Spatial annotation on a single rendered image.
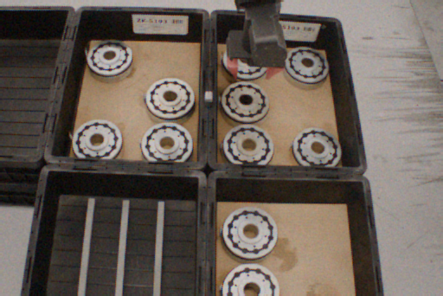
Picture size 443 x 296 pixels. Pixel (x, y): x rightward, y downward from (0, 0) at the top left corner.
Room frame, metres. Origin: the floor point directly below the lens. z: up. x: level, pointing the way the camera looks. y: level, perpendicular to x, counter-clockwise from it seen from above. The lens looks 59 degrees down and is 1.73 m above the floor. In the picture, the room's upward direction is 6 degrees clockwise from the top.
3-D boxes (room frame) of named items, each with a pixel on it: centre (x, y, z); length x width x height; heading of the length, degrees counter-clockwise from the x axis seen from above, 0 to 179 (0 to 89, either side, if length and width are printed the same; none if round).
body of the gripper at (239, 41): (0.62, -0.06, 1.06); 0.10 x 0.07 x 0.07; 96
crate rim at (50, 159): (0.60, 0.17, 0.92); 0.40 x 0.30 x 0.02; 5
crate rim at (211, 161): (0.63, -0.13, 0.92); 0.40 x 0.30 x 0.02; 5
